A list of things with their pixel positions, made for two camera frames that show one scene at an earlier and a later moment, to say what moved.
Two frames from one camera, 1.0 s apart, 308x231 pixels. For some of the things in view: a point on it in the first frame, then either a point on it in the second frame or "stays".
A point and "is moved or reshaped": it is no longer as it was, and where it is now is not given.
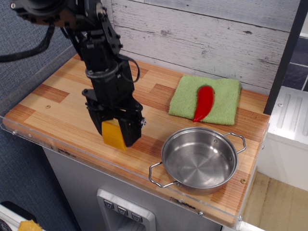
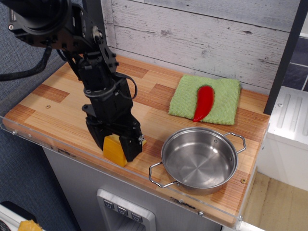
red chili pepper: x=205 y=97 stays
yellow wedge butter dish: x=113 y=135 is moved or reshaped
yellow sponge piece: x=29 y=225 stays
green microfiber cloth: x=224 y=109 stays
